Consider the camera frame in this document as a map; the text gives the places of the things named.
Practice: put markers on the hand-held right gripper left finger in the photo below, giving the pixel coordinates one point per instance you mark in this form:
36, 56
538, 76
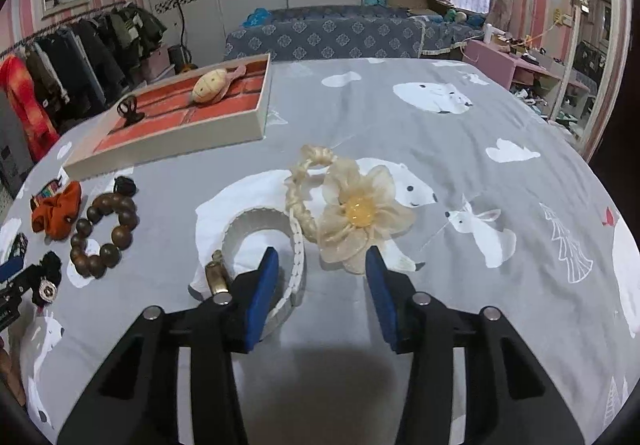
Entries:
262, 295

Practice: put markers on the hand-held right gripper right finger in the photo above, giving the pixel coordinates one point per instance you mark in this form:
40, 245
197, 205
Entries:
382, 297

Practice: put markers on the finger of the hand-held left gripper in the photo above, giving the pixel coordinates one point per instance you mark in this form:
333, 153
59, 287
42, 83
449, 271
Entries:
15, 250
10, 300

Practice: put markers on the orange scrunchie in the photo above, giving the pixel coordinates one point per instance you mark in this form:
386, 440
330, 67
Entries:
57, 220

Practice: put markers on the beige jewelry tray orange lining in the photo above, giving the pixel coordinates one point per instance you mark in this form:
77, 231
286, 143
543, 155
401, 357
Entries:
200, 145

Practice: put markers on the grey quilted jacket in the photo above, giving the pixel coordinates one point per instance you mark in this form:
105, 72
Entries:
12, 140

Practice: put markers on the orange red hanging garment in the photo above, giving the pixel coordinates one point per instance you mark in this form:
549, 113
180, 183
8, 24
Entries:
25, 95

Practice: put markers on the grey polar bear bedsheet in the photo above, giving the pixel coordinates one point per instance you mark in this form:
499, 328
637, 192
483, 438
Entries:
450, 150

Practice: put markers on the cream shell hair clip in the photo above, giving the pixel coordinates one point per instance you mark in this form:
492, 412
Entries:
207, 86

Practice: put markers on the row of dark hanging clothes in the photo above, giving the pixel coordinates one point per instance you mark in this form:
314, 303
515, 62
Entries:
100, 50

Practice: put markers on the pink storage box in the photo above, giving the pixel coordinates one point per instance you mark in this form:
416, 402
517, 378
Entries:
157, 65

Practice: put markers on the black garment steamer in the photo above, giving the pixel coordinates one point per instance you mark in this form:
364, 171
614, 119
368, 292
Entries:
179, 56

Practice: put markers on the pink desk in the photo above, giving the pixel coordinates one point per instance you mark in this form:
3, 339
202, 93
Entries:
487, 62

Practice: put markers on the blue crumpled cloth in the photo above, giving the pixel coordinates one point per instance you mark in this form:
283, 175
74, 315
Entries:
257, 17

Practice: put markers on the white bottle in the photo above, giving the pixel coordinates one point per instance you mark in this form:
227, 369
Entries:
488, 34

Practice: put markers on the green stuffed toy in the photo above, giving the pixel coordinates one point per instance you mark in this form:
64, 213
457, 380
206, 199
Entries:
454, 16

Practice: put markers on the white framed mirror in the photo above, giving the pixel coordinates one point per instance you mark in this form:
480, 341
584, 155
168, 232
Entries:
590, 50

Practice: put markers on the metal clothes rail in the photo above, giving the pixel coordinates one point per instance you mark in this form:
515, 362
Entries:
65, 22

